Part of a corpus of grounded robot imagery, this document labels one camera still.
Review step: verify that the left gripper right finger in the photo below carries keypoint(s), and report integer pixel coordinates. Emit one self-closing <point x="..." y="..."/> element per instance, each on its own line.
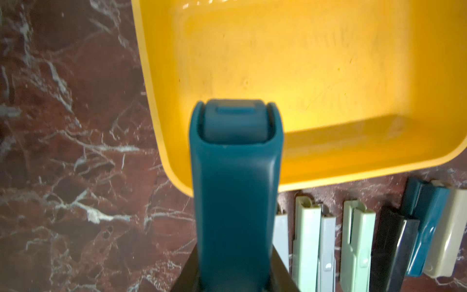
<point x="281" y="281"/>

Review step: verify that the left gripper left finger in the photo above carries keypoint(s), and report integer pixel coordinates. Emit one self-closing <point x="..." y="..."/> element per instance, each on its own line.
<point x="189" y="279"/>

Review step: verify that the light green pruning pliers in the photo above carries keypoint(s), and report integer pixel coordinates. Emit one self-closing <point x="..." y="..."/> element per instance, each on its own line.
<point x="306" y="244"/>

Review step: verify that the dark teal pruning pliers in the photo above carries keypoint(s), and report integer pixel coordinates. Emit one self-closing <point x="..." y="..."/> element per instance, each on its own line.
<point x="236" y="152"/>

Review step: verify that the beige pruning pliers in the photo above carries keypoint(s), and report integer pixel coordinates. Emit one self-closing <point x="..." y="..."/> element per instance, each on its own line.
<point x="448" y="235"/>

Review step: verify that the light grey pruning pliers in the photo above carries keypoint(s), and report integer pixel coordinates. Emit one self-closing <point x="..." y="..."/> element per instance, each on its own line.
<point x="326" y="267"/>

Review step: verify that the mint green pruning pliers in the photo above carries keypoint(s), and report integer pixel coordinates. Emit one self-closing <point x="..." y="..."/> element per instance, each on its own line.
<point x="356" y="250"/>

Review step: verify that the black pruning pliers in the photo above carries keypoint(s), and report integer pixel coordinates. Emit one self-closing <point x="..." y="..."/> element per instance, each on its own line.
<point x="393" y="249"/>

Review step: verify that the teal pruning pliers right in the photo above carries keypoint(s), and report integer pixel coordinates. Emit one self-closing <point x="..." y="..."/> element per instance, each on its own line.
<point x="425" y="202"/>

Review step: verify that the yellow plastic storage tray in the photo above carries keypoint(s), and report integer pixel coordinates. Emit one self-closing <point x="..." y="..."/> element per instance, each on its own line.
<point x="364" y="88"/>

